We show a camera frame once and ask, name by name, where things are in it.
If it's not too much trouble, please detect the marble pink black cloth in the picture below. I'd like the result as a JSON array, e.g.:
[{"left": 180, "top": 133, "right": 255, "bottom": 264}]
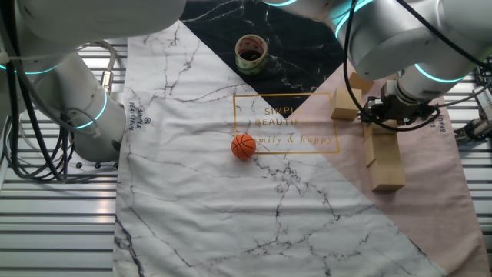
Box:
[{"left": 112, "top": 0, "right": 492, "bottom": 277}]

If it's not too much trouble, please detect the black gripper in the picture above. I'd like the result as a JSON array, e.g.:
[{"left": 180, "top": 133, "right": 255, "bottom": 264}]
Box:
[{"left": 359, "top": 78, "right": 441, "bottom": 126}]

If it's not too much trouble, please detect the black base cable bundle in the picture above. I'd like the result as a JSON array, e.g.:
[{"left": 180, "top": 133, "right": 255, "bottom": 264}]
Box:
[{"left": 0, "top": 111, "right": 84, "bottom": 182}]

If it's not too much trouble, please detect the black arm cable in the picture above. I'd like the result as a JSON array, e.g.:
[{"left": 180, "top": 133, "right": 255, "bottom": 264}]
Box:
[{"left": 0, "top": 0, "right": 492, "bottom": 182}]

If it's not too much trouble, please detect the small silver device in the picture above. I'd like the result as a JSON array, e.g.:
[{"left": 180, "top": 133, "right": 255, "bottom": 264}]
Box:
[{"left": 473, "top": 86, "right": 492, "bottom": 121}]

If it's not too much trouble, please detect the grey cable with connector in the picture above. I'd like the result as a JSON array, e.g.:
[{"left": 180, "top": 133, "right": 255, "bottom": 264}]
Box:
[{"left": 76, "top": 40, "right": 118, "bottom": 95}]

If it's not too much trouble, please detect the small orange basketball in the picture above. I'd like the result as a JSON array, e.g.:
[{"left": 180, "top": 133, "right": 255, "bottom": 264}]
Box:
[{"left": 231, "top": 133, "right": 258, "bottom": 161}]

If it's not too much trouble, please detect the roll of clear tape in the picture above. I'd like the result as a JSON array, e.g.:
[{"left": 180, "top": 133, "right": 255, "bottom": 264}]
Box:
[{"left": 234, "top": 33, "right": 269, "bottom": 76}]

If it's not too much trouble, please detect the wooden cube block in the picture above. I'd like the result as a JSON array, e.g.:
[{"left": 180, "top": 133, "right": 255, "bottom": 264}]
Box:
[
  {"left": 330, "top": 87, "right": 363, "bottom": 122},
  {"left": 364, "top": 133, "right": 401, "bottom": 167},
  {"left": 363, "top": 118, "right": 400, "bottom": 136},
  {"left": 368, "top": 157, "right": 407, "bottom": 193},
  {"left": 348, "top": 72, "right": 374, "bottom": 94}
]

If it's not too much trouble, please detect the black device mount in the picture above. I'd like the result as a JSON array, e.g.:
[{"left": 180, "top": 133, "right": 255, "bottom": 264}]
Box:
[{"left": 453, "top": 118, "right": 492, "bottom": 142}]

